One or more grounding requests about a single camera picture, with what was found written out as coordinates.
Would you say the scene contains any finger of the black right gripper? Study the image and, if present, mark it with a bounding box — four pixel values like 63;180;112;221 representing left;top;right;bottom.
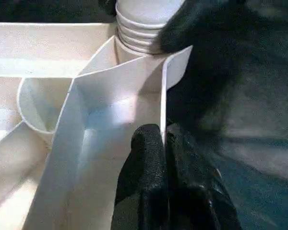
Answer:
156;0;252;54

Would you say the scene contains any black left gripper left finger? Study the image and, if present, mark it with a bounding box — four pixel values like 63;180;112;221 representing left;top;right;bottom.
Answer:
110;123;171;230

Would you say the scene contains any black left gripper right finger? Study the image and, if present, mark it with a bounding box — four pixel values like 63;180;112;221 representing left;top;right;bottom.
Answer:
164;123;241;230

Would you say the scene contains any white plastic table leg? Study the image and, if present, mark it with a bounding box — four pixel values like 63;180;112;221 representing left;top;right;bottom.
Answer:
114;0;185;55

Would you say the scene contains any white plastic table top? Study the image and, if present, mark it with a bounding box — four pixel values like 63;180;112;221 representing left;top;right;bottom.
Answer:
0;22;193;230

